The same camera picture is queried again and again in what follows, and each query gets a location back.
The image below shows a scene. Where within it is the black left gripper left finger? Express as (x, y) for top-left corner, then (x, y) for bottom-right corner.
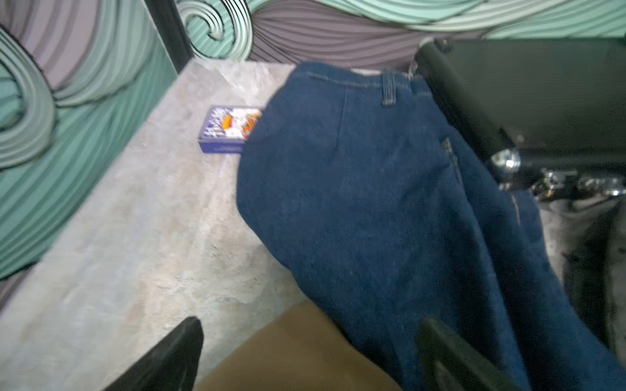
(106, 316), (204, 391)

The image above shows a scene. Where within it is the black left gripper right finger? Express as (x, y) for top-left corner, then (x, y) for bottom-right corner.
(417, 318), (518, 390)

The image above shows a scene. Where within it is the grey polka dot skirt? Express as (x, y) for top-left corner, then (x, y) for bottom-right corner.
(539, 196), (625, 346)

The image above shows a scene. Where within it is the tan brown skirt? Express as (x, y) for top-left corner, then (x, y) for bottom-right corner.
(194, 300), (401, 390)

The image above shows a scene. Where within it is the dark blue denim skirt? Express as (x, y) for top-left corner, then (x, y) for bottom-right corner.
(236, 63), (625, 390)

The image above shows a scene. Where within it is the purple card box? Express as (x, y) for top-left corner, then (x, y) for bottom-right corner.
(198, 105), (263, 154)

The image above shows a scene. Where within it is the black hard case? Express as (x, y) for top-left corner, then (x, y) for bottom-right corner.
(413, 37), (625, 198)

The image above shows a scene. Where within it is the black left corner post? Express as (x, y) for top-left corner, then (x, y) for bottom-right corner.
(144, 0), (194, 73)

